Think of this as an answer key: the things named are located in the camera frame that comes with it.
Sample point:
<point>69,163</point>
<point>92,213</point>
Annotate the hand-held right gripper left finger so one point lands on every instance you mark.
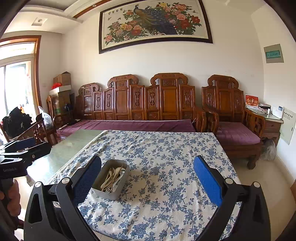
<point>89,180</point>

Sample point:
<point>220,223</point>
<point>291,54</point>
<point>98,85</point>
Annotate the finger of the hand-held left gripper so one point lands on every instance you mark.
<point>23,142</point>
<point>37,151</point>

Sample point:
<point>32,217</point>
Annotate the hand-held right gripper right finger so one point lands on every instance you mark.
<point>208,183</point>

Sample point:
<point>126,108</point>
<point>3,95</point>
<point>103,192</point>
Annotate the grey metal tin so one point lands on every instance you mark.
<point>108,195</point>

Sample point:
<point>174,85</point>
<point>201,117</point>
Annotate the light bamboo chopstick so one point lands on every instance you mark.
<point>116,177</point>

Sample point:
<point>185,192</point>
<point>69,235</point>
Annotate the white soup spoon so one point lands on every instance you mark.
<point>119,172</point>

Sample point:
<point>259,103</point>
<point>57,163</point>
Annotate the person's left hand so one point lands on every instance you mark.
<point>16,193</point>

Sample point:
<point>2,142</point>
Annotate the wooden dining chair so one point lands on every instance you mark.
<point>44,133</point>

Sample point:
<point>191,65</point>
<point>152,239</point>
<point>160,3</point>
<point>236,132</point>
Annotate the black clothes pile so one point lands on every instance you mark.
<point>17,121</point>

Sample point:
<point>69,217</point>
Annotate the clear plastic bag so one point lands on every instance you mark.
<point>46,118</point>

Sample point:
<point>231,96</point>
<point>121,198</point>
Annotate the blue floral tablecloth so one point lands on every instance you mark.
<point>166,166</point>

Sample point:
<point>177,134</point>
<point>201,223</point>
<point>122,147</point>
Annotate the purple armchair cushion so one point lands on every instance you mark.
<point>238,134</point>

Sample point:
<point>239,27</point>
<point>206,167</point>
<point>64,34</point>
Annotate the large cardboard box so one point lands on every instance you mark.
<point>62,99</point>

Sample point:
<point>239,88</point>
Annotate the red decoration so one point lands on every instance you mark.
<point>56,85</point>

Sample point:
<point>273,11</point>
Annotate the purple sofa cushion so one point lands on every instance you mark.
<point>129,126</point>

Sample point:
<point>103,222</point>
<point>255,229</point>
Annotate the grey fluffy duster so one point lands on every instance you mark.
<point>268,149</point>

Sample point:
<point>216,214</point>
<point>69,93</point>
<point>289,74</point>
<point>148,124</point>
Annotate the small cardboard box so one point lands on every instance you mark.
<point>63,78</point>

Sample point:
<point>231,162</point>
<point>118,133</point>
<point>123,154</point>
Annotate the wooden side table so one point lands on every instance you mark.
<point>270,127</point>

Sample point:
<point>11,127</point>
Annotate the carved wooden armchair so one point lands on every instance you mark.
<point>222,97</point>

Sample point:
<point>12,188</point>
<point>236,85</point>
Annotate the white tissue box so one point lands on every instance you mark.
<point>264,106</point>

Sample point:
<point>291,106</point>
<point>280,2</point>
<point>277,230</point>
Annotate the carved wooden sofa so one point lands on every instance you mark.
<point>138,99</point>

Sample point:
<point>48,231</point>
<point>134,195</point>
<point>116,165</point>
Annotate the white electric panel box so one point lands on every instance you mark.
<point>288,126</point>

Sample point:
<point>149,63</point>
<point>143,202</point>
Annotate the framed peacock flower painting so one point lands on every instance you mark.
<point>157,23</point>

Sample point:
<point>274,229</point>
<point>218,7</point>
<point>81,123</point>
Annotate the wooden window frame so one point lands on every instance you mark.
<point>37,69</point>

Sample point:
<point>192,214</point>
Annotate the green wall panel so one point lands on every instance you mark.
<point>274,53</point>

